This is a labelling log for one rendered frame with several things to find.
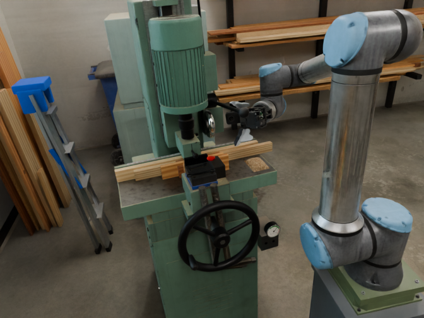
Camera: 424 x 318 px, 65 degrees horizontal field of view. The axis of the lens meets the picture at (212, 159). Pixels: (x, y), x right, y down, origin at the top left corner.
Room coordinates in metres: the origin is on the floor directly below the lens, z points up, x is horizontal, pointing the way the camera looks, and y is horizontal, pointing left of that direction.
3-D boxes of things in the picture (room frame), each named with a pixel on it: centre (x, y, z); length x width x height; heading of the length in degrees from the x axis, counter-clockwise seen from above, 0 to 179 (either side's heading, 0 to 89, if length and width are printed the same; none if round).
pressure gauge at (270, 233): (1.04, -0.22, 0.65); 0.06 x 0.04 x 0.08; 106
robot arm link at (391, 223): (0.82, -0.53, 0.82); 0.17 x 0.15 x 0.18; 102
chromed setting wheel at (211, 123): (1.33, 0.00, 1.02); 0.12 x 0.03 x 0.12; 16
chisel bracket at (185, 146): (1.19, 0.09, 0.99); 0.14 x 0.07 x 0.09; 16
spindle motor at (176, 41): (1.17, 0.09, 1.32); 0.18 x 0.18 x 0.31
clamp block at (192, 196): (0.99, 0.03, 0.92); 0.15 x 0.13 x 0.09; 106
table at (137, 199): (1.07, 0.05, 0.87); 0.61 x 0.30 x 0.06; 106
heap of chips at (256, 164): (1.16, -0.18, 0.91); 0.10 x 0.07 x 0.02; 16
